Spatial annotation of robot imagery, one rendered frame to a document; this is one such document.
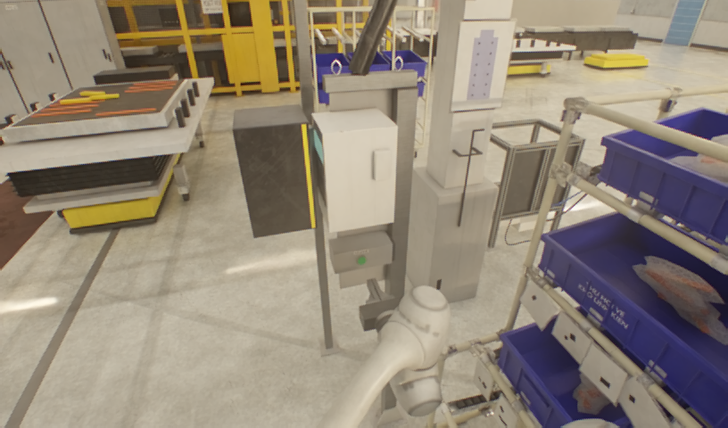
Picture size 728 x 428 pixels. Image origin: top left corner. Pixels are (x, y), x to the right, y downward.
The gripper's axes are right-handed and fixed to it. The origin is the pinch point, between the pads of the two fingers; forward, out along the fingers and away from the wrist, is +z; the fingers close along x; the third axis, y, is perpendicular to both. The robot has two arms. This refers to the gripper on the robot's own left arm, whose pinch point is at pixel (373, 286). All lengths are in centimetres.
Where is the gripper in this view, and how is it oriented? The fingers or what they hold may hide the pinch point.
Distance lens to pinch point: 108.2
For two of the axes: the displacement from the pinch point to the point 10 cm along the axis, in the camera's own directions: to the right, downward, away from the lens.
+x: -9.6, 1.4, -2.3
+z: -2.7, -4.8, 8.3
